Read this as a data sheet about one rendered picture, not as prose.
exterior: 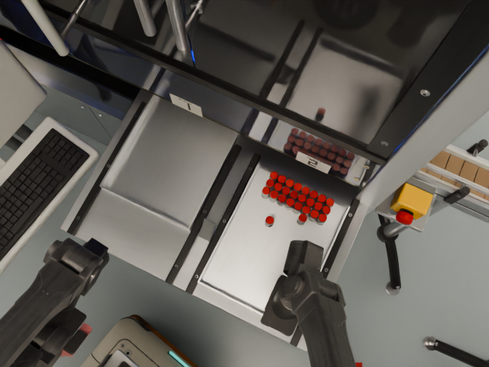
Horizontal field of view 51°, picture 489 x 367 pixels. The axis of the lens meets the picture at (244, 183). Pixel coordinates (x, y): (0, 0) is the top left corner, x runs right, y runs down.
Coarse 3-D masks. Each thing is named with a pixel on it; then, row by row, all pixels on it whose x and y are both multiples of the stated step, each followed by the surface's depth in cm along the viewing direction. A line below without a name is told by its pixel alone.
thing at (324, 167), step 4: (300, 152) 119; (296, 156) 122; (300, 156) 121; (304, 156) 120; (308, 156) 119; (300, 160) 124; (304, 160) 122; (308, 160) 121; (316, 160) 119; (308, 164) 124; (312, 164) 122; (320, 164) 120; (324, 164) 119; (316, 168) 124; (320, 168) 122; (324, 168) 121; (328, 168) 120; (324, 172) 124
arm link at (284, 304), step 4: (288, 272) 91; (292, 272) 90; (284, 284) 89; (280, 288) 89; (280, 292) 89; (276, 296) 92; (280, 296) 88; (276, 300) 92; (280, 300) 88; (284, 300) 88; (288, 300) 88; (280, 304) 89; (284, 304) 88; (288, 304) 88; (280, 308) 91; (284, 308) 89; (288, 308) 88; (284, 312) 92; (288, 312) 90
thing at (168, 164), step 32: (160, 128) 138; (192, 128) 138; (224, 128) 138; (128, 160) 136; (160, 160) 136; (192, 160) 136; (224, 160) 133; (128, 192) 134; (160, 192) 134; (192, 192) 134; (192, 224) 129
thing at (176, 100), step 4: (172, 96) 124; (176, 96) 123; (172, 100) 127; (176, 100) 125; (180, 100) 124; (184, 100) 123; (176, 104) 128; (180, 104) 126; (184, 104) 125; (192, 104) 122; (184, 108) 128; (192, 108) 125; (196, 108) 124; (200, 108) 123; (192, 112) 128; (196, 112) 126; (200, 112) 125; (200, 116) 128
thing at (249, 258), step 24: (240, 216) 132; (264, 216) 132; (288, 216) 132; (336, 216) 132; (240, 240) 130; (264, 240) 130; (288, 240) 130; (312, 240) 130; (216, 264) 129; (240, 264) 129; (264, 264) 129; (216, 288) 127; (240, 288) 127; (264, 288) 127
